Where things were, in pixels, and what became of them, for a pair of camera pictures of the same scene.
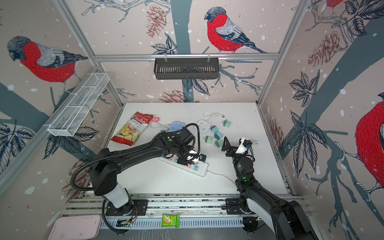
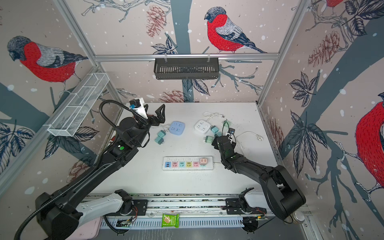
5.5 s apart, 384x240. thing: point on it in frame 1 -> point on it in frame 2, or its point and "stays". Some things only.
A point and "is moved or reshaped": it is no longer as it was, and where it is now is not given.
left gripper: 191,147 -> 160,118
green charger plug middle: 208,139 stays
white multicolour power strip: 199,168 is moved or reshaped
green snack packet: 170,220 stays
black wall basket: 186,68 stays
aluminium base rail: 196,211 stays
